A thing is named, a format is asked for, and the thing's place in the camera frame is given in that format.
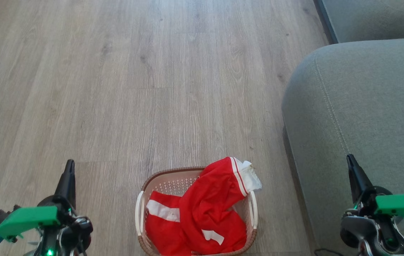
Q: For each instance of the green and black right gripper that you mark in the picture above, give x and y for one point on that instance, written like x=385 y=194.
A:
x=401 y=208

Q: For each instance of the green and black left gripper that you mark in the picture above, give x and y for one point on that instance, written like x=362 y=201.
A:
x=27 y=218

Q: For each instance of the red and white jersey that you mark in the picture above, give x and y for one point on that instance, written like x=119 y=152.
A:
x=209 y=206

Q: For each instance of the grey and yellow sectional sofa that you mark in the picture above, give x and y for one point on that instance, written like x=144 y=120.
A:
x=365 y=106

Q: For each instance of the pink plastic laundry basket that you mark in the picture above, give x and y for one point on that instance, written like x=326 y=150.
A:
x=168 y=183

